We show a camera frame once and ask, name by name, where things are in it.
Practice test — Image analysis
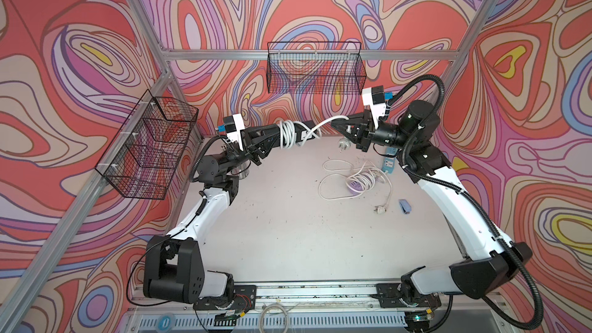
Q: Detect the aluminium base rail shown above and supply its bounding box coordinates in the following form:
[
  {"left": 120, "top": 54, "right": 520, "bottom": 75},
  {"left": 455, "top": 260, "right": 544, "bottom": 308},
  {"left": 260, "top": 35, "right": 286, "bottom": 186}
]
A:
[{"left": 115, "top": 279, "right": 510, "bottom": 333}]

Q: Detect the purple power strip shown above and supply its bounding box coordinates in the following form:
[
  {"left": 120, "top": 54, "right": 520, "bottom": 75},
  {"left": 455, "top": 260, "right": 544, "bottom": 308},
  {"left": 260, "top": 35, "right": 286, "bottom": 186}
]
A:
[{"left": 347, "top": 177, "right": 376, "bottom": 195}]

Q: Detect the black wire basket back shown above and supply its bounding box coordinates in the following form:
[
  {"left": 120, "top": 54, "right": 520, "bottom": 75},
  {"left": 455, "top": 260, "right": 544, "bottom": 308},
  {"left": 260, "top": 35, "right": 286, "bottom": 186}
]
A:
[{"left": 266, "top": 40, "right": 367, "bottom": 96}]

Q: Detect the black power strip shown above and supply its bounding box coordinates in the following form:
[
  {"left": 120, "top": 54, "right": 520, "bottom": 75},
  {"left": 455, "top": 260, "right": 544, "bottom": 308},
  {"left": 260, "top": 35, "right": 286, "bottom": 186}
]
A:
[{"left": 277, "top": 115, "right": 348, "bottom": 150}]

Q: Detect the blue power strip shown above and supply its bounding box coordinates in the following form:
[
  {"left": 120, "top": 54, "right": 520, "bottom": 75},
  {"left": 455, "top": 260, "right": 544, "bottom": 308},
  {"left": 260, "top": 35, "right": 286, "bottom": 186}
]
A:
[{"left": 317, "top": 154, "right": 397, "bottom": 215}]

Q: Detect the small blue plug cover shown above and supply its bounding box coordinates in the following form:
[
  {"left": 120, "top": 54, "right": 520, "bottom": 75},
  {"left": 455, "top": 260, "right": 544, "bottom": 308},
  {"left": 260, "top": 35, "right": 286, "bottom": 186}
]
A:
[{"left": 399, "top": 199, "right": 413, "bottom": 214}]

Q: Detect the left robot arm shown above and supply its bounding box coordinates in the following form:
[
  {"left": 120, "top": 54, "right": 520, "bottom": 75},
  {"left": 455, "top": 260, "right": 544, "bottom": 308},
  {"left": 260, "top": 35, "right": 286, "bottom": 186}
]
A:
[{"left": 141, "top": 125, "right": 285, "bottom": 308}]

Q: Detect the white coiled cable front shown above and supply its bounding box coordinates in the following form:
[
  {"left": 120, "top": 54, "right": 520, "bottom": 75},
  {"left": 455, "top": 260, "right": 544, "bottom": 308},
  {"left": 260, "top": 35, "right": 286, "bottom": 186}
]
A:
[{"left": 257, "top": 304, "right": 290, "bottom": 333}]

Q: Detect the black wire basket left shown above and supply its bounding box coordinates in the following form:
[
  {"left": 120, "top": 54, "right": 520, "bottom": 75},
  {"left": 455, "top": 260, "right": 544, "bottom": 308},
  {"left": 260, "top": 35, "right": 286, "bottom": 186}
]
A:
[{"left": 95, "top": 91, "right": 199, "bottom": 200}]

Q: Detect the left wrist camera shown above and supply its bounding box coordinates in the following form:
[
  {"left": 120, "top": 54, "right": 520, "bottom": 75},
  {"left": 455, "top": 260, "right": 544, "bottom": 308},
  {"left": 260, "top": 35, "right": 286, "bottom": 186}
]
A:
[{"left": 217, "top": 113, "right": 245, "bottom": 150}]

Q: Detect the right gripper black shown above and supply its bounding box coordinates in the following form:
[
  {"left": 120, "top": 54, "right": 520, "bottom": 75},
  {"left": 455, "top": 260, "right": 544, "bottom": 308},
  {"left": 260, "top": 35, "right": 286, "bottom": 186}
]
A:
[{"left": 331, "top": 109, "right": 413, "bottom": 154}]

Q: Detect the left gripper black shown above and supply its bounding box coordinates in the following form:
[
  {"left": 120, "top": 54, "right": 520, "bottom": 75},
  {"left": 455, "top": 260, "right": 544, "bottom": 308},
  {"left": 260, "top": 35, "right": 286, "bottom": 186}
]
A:
[{"left": 216, "top": 133, "right": 280, "bottom": 179}]

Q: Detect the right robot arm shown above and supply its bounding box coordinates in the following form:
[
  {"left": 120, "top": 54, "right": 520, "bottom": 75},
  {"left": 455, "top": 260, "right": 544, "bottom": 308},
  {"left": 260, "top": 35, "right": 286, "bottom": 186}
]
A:
[{"left": 331, "top": 74, "right": 544, "bottom": 331}]

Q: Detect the metal pen cup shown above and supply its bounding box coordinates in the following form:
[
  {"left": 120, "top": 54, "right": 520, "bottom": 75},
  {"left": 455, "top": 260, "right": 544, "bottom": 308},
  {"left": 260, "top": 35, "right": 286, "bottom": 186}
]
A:
[{"left": 228, "top": 160, "right": 251, "bottom": 180}]

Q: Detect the black wire basket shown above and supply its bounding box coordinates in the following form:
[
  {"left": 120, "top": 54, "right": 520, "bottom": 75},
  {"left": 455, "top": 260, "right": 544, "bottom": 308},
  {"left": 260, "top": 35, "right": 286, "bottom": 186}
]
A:
[
  {"left": 95, "top": 91, "right": 199, "bottom": 200},
  {"left": 266, "top": 40, "right": 367, "bottom": 96}
]

